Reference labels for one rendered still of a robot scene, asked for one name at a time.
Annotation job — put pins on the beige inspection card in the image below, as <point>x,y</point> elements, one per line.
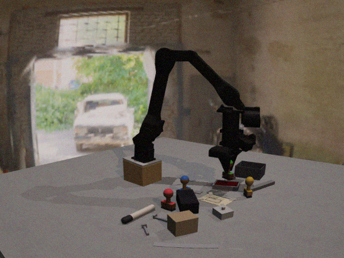
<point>216,199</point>

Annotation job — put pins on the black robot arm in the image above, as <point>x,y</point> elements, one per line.
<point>152,125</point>

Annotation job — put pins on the red-handled rubber stamp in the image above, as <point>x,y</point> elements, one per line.
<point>167,204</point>

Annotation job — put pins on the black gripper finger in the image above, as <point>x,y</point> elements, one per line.
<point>226,163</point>
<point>236,153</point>

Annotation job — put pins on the marker pen with black cap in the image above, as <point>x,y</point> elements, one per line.
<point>137,214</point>

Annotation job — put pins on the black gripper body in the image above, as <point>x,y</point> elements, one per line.
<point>227,147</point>

